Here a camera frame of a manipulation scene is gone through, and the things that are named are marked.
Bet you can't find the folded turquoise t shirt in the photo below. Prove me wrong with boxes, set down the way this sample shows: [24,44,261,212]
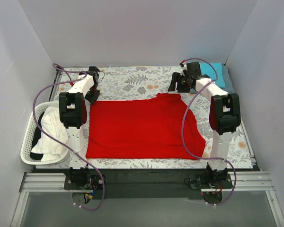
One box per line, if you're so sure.
[200,62,226,88]

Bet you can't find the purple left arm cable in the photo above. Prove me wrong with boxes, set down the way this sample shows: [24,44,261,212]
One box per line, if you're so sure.
[34,63,106,211]

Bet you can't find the white plastic laundry basket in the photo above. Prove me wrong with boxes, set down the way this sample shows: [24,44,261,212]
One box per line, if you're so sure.
[20,101,68,165]

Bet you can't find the white t shirt in basket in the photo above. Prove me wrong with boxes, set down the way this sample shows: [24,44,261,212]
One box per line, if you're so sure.
[32,106,68,161]

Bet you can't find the folded grey-blue t shirt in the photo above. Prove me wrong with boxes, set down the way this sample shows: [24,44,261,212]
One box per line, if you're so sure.
[190,65,234,94]

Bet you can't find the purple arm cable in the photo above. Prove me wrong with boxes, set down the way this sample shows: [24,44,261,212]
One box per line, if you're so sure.
[34,63,106,211]
[179,58,237,206]

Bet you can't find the black garment in basket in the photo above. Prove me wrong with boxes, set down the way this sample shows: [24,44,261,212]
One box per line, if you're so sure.
[29,112,45,161]

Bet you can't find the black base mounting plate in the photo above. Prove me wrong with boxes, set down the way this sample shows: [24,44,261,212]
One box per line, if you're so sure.
[63,168,234,201]

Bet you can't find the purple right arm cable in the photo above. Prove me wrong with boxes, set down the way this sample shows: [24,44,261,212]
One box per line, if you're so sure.
[179,58,237,206]

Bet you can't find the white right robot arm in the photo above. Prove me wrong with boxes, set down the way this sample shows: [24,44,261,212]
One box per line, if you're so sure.
[168,72,241,188]

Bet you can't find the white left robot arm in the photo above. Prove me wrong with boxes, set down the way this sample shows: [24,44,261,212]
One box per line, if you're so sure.
[58,73,100,189]

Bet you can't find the red t shirt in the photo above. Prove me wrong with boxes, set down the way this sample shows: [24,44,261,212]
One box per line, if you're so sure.
[86,93,206,159]

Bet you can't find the aluminium frame rail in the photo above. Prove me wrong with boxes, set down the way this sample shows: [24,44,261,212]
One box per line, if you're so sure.
[19,171,275,192]

